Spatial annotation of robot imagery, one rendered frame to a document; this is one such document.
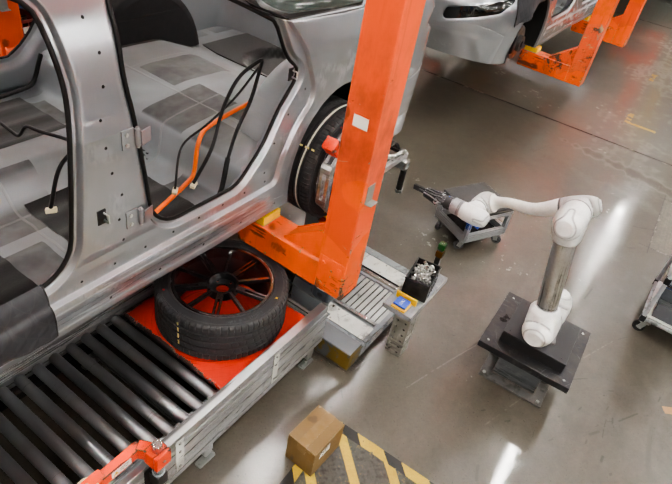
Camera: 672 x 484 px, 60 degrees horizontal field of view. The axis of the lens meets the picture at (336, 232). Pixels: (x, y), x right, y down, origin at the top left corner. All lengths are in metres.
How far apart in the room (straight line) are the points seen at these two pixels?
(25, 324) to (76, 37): 0.96
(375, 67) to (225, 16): 2.70
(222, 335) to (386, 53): 1.43
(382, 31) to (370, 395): 1.87
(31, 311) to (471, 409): 2.20
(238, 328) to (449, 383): 1.29
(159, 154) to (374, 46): 1.45
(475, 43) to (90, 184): 3.99
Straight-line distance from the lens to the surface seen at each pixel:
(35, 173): 2.99
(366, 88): 2.29
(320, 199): 3.08
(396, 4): 2.16
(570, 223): 2.71
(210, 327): 2.71
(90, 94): 2.00
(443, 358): 3.49
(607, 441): 3.58
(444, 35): 5.40
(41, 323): 2.27
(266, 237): 2.98
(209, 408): 2.58
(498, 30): 5.45
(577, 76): 6.42
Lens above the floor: 2.51
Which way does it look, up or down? 37 degrees down
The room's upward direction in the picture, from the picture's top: 11 degrees clockwise
